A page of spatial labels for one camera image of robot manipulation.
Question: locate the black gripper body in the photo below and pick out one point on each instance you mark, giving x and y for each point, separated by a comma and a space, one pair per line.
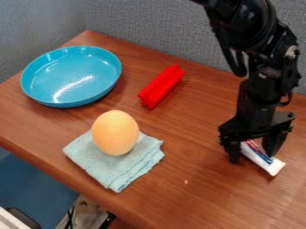
254, 120

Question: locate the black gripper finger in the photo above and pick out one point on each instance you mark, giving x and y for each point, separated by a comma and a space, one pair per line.
234, 151
273, 141

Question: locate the white toothpaste tube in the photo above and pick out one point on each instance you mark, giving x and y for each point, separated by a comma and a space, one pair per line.
270, 164

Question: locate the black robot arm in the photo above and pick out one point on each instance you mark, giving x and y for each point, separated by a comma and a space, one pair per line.
262, 52

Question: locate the blue plastic plate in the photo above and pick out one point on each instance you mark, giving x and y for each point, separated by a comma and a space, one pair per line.
71, 76

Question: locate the red plastic block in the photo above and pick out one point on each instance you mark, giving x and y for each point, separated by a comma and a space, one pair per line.
161, 86

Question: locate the orange egg-shaped ball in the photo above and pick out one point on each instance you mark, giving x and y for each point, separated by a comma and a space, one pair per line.
115, 132

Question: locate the light blue folded cloth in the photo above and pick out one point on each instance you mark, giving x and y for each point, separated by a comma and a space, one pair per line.
115, 171

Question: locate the white object at corner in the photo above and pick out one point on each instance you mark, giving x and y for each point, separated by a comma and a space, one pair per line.
8, 222

